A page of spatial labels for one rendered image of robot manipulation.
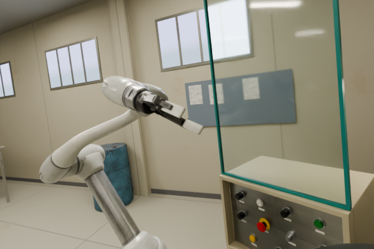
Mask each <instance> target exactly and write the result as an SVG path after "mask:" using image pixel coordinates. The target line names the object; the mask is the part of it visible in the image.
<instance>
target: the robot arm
mask: <svg viewBox="0 0 374 249"><path fill-rule="evenodd" d="M101 90H102V92H103V94H104V95H105V97H106V98H107V99H109V100H110V101H111V102H113V103H115V104H117V105H119V106H122V107H126V108H129V110H128V111H127V112H126V113H124V114H122V115H120V116H118V117H116V118H114V119H111V120H109V121H107V122H104V123H102V124H100V125H97V126H95V127H92V128H90V129H88V130H86V131H84V132H82V133H80V134H78V135H77V136H74V137H73V138H72V139H70V140H69V141H68V142H66V143H65V144H64V145H63V146H61V147H60V148H58V149H57V150H55V151H54V152H53V153H52V154H51V155H49V156H48V157H47V159H46V160H45V161H44V163H43V164H42V166H41V168H40V172H39V176H40V179H41V181H42V182H44V183H55V182H57V181H59V180H62V179H64V178H67V177H70V176H73V175H75V176H77V177H78V178H80V179H81V180H82V181H85V182H86V184H87V185H88V187H89V189H90V191H91V192H92V194H93V196H94V198H95V199H96V201H97V203H98V204H99V206H100V208H101V209H102V211H103V213H104V215H105V216H106V218H107V220H108V222H109V224H110V225H111V227H112V229H113V230H114V232H115V234H116V235H117V238H118V239H119V241H120V242H121V244H122V248H121V249H167V248H166V245H165V243H164V242H163V240H162V239H160V238H159V237H156V236H152V235H150V234H149V233H148V232H146V231H142V230H141V231H140V230H139V228H138V227H137V225H136V223H135V222H134V220H133V219H132V217H131V215H130V214H129V212H128V210H127V209H126V207H125V205H124V204H123V202H122V200H121V198H120V197H119V195H118V194H117V192H116V190H115V189H114V187H113V185H112V184H111V182H110V180H109V179H108V177H107V175H106V174H105V172H104V160H105V151H104V149H103V148H102V147H101V146H99V145H95V144H91V143H93V142H95V141H97V140H99V139H101V138H103V137H105V136H107V135H109V134H111V133H113V132H115V131H117V130H119V129H121V128H123V127H125V126H127V125H129V124H131V123H133V122H134V121H136V120H137V119H139V118H140V117H142V116H143V117H147V116H149V115H151V114H153V113H156V114H157V115H160V116H162V117H164V118H166V119H168V120H170V121H172V122H174V123H176V124H177V125H179V126H181V127H182V128H184V129H187V130H190V131H192V132H194V133H196V134H198V135H200V134H201V132H202V130H203V128H204V126H202V125H199V124H197V123H195V122H193V121H190V120H189V119H183V118H182V115H183V114H184V112H185V110H186V108H184V107H182V106H179V105H177V104H174V103H172V102H169V99H168V97H167V95H166V93H165V92H164V91H163V90H162V89H161V88H159V87H156V86H153V85H151V84H146V83H140V82H137V81H134V80H132V79H130V78H125V77H121V76H110V77H107V78H105V79H104V82H103V84H102V88H101Z"/></svg>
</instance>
